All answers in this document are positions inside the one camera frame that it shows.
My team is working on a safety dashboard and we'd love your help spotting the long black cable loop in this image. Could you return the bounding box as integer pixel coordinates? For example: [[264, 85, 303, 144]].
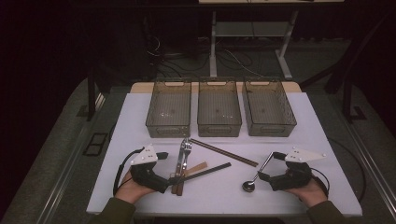
[[329, 137, 368, 203]]

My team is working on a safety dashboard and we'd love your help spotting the brown chopstick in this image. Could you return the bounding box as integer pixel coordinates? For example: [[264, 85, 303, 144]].
[[190, 139, 259, 168], [190, 137, 260, 166]]

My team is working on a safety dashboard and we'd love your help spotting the white metal desk frame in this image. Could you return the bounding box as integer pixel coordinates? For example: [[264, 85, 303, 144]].
[[198, 0, 346, 81]]

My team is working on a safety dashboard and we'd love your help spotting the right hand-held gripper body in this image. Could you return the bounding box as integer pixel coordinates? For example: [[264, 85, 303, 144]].
[[268, 147, 328, 191]]

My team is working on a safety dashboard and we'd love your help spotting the black metal stand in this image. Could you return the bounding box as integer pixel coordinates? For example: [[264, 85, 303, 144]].
[[86, 66, 108, 122], [325, 18, 368, 124]]

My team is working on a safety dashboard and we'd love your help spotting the all-metal spoon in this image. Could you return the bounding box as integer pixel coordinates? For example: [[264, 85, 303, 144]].
[[242, 152, 276, 193]]

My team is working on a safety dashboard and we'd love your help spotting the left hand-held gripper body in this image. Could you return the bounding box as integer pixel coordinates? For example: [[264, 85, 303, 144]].
[[129, 144, 171, 194]]

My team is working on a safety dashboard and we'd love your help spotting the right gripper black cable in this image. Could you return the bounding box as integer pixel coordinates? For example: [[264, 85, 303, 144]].
[[310, 167, 331, 199]]

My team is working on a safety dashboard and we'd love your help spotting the tangle of floor cables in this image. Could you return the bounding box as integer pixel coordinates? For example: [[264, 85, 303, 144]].
[[145, 36, 265, 79]]

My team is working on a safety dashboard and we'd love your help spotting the person's right hand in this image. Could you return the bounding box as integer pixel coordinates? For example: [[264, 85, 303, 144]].
[[284, 178, 329, 208]]

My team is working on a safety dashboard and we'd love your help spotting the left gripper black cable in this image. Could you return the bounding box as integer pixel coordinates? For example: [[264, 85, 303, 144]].
[[112, 147, 146, 197]]

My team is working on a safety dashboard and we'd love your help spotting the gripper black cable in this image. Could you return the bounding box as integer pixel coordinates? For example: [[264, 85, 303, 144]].
[[112, 147, 146, 197], [310, 167, 331, 199]]

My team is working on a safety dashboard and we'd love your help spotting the aluminium floor rail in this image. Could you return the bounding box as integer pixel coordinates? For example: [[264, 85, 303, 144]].
[[36, 92, 106, 224], [345, 122, 396, 220]]

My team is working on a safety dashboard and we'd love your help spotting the smoky clear plastic bin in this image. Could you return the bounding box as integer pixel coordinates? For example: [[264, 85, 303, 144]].
[[145, 77, 192, 139], [196, 77, 243, 138], [242, 77, 298, 138]]

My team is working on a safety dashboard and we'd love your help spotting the person's left hand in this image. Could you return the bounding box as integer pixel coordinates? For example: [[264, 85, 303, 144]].
[[115, 169, 157, 205]]

